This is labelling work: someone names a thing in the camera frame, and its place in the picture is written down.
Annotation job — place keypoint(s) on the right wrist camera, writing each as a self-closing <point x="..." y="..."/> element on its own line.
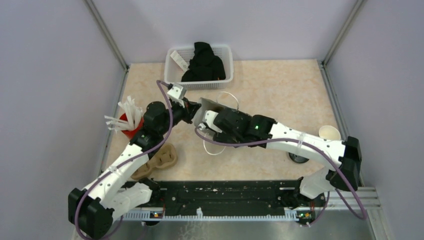
<point x="208" y="120"/>

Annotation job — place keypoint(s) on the black cloth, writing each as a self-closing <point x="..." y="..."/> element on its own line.
<point x="205" y="65"/>

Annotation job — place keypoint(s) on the light blue paper bag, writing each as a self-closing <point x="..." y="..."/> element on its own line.
<point x="214" y="105"/>

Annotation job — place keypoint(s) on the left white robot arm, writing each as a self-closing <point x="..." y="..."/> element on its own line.
<point x="95" y="208"/>

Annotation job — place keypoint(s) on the white plastic basket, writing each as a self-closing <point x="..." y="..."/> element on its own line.
<point x="173" y="73"/>

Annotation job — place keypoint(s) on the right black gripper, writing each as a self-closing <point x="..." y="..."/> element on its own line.
<point x="222" y="137"/>

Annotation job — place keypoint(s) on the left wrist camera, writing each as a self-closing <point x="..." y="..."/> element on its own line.
<point x="176" y="94"/>

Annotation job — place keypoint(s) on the brown pulp cup carrier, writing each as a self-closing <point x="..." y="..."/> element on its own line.
<point x="165" y="158"/>

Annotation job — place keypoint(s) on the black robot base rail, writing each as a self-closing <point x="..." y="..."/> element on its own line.
<point x="234" y="198"/>

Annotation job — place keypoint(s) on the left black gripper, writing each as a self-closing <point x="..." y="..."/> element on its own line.
<point x="189" y="109"/>

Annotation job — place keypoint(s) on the white paper packet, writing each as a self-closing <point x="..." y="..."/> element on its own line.
<point x="176" y="57"/>

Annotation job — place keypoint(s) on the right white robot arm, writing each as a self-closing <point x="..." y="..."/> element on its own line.
<point x="341" y="159"/>

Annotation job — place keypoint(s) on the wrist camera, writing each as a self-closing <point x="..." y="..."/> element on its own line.
<point x="208" y="120"/>
<point x="176" y="94"/>

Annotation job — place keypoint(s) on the stack of paper cups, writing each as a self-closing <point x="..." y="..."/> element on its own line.
<point x="329" y="132"/>

